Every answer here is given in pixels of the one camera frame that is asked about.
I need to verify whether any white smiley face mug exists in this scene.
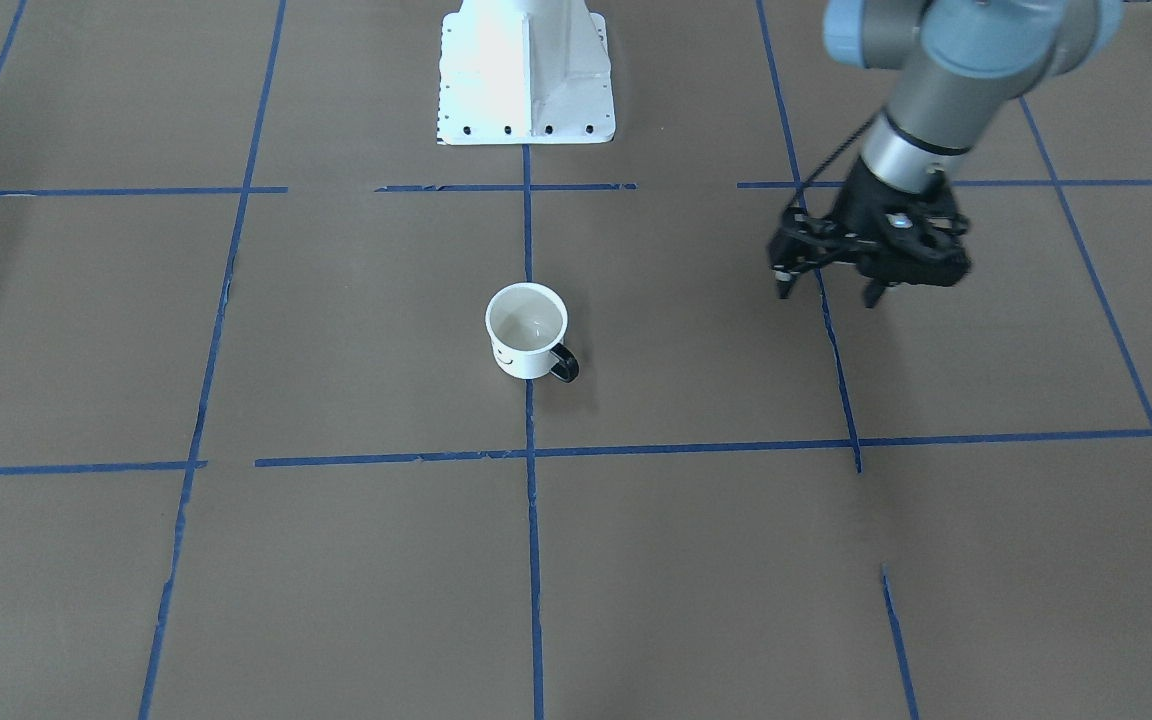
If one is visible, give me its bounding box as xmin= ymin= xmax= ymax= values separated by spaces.
xmin=484 ymin=282 xmax=579 ymax=382

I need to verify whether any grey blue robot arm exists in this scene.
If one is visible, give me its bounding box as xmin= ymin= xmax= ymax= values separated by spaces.
xmin=767 ymin=1 xmax=1126 ymax=306

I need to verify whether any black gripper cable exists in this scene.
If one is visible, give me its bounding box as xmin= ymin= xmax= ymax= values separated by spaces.
xmin=786 ymin=109 xmax=882 ymax=217

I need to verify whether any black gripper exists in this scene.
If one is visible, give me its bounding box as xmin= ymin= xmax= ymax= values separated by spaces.
xmin=770 ymin=160 xmax=972 ymax=309

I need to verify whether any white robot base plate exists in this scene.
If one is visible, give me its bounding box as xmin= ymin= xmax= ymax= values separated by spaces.
xmin=435 ymin=1 xmax=617 ymax=146

